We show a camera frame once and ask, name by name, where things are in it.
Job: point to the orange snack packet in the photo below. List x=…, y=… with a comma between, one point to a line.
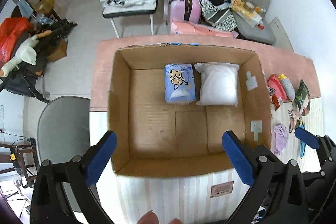
x=275, y=97

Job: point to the white knit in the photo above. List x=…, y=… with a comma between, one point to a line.
x=219, y=84

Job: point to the lilac cloth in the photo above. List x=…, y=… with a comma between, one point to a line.
x=280, y=139

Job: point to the blue feather toy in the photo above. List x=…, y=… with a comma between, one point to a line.
x=302, y=144

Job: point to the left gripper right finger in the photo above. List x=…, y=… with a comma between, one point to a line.
x=262, y=171

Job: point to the blue cartoon tissue pack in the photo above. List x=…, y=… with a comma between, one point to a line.
x=179, y=84

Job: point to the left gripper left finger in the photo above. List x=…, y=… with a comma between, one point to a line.
x=50, y=203

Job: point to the grey round chair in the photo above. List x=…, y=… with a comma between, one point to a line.
x=63, y=129

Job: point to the pink packaged bedding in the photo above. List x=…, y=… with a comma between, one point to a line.
x=189, y=28

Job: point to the pink suitcase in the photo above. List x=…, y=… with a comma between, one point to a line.
x=182, y=10

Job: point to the green wet wipes pack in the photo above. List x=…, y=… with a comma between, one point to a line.
x=302, y=99

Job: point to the grey cushioned chair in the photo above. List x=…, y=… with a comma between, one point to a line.
x=265, y=36

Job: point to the red plastic bag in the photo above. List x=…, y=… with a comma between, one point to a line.
x=11, y=30

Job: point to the red snack packet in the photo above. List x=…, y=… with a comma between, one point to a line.
x=274, y=83

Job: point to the brown cardboard box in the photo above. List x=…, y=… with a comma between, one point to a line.
x=160, y=139

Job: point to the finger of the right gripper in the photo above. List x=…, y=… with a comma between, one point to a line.
x=325, y=149

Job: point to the black white patterned bag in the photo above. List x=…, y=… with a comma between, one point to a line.
x=218, y=14

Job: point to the dark wooden stool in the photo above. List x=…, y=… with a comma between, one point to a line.
x=16, y=158

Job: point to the white frame chair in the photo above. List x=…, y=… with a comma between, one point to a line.
x=123, y=8

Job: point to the yellow white plastic bag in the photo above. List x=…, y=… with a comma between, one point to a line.
x=247, y=12

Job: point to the yellow grey sponge pack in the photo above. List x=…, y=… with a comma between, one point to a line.
x=287, y=86

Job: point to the white goose plush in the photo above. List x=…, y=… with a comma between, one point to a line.
x=25, y=53

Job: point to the person's fingertips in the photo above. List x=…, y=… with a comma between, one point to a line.
x=151, y=218

